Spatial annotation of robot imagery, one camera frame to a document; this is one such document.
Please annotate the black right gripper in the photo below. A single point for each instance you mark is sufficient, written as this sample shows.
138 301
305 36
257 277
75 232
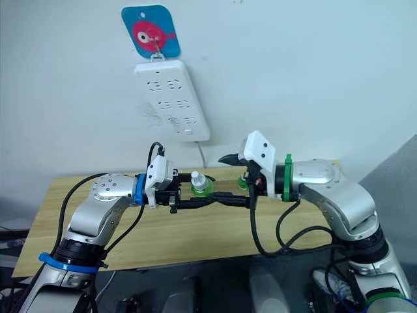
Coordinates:
259 182

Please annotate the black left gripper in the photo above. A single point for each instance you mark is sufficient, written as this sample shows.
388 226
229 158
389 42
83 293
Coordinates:
174 197

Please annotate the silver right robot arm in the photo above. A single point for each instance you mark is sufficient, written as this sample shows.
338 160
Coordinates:
329 177

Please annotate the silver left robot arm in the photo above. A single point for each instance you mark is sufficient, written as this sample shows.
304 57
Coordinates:
107 192

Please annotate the green repellent liquid bottle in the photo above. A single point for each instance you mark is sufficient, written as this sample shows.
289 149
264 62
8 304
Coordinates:
242 183

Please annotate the green repellent bottle white cap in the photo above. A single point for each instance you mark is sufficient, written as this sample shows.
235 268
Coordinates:
198 180

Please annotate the white power strip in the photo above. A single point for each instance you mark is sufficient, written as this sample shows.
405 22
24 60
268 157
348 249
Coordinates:
182 94

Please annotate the dark grey rounded shape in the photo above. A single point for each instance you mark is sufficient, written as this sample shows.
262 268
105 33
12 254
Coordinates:
182 296
268 287

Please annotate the white mesh object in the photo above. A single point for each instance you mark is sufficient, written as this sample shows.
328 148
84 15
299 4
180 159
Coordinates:
335 283

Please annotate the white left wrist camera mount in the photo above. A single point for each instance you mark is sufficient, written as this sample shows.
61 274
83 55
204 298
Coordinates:
153 176

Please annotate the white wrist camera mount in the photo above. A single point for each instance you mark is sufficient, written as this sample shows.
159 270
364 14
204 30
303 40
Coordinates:
153 176
260 146

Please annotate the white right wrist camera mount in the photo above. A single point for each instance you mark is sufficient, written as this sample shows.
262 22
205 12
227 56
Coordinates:
260 146

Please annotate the metal wall hook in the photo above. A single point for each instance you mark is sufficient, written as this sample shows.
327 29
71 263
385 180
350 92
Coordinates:
157 44

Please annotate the blue fish wall hook plate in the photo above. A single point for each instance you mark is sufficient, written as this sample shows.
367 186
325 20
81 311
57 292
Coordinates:
163 19

